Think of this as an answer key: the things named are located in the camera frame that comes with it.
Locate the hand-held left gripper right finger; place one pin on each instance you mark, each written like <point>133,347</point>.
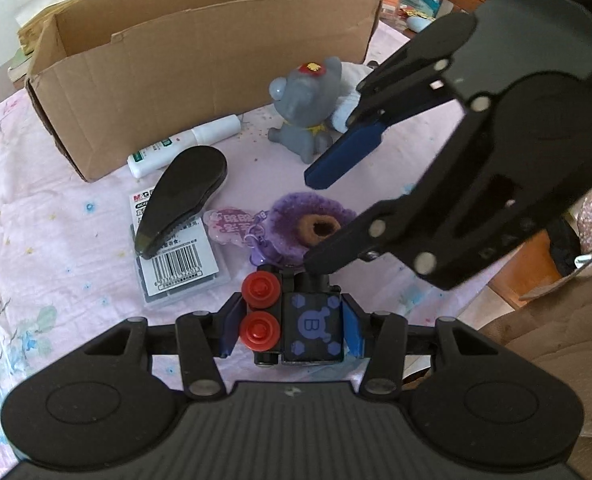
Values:
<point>353,327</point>

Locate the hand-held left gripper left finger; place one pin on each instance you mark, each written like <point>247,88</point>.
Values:
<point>233,325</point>

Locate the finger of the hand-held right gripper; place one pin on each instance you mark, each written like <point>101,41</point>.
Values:
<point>346,155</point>
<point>341,250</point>

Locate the black toy train red wheels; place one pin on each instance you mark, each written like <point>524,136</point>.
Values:
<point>311,330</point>

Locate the purple crochet flower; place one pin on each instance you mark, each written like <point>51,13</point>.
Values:
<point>286,215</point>

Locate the grey elephant toy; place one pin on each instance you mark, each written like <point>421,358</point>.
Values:
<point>301,105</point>

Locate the clear staple pack with barcode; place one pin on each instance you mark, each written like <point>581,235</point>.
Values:
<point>185,265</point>

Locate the cardboard box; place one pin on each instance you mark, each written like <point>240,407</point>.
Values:
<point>125,110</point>

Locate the black stapler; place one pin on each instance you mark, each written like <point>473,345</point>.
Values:
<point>175,195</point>

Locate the white glue tube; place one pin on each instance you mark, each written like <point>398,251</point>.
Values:
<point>175,145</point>

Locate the pink floral cloth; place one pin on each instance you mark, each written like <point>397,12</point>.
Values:
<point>50,260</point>

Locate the beige woven seat cushion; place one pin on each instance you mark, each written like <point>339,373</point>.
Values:
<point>551,360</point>

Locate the yellow tissue box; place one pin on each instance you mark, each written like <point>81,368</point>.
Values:
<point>33,30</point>

